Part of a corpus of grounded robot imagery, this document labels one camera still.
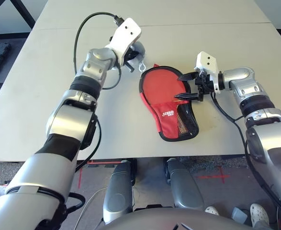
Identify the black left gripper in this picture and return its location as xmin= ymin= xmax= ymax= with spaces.
xmin=121 ymin=46 xmax=139 ymax=72

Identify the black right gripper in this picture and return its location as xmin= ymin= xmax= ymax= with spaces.
xmin=173 ymin=71 xmax=214 ymax=102

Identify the black red paddle case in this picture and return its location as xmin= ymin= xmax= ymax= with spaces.
xmin=138 ymin=63 xmax=200 ymax=142

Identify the grey robot right leg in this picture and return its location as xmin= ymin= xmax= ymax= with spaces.
xmin=165 ymin=158 xmax=204 ymax=209

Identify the grey robot leg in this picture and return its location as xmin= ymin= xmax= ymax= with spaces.
xmin=103 ymin=159 xmax=137 ymax=225
xmin=165 ymin=158 xmax=204 ymax=209

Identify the grey robot left leg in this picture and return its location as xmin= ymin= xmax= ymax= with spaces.
xmin=103 ymin=159 xmax=137 ymax=225

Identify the white clog shoe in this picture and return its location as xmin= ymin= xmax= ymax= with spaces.
xmin=204 ymin=206 xmax=220 ymax=216
xmin=250 ymin=203 xmax=270 ymax=227

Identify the grey robot torso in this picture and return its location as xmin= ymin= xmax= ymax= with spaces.
xmin=104 ymin=207 xmax=253 ymax=230

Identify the small grey box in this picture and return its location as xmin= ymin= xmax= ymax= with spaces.
xmin=232 ymin=207 xmax=248 ymax=225

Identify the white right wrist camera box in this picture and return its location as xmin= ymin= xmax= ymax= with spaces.
xmin=194 ymin=51 xmax=221 ymax=93

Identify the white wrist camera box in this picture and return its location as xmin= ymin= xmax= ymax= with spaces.
xmin=105 ymin=17 xmax=142 ymax=67
xmin=194 ymin=51 xmax=221 ymax=93

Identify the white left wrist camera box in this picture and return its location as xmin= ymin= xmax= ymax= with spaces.
xmin=105 ymin=17 xmax=142 ymax=67

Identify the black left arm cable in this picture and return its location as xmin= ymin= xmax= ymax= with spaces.
xmin=66 ymin=13 xmax=123 ymax=230

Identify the black frame side table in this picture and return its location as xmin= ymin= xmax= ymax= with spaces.
xmin=0 ymin=0 xmax=35 ymax=32

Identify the white floor cable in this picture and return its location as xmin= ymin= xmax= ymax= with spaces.
xmin=74 ymin=188 xmax=107 ymax=230

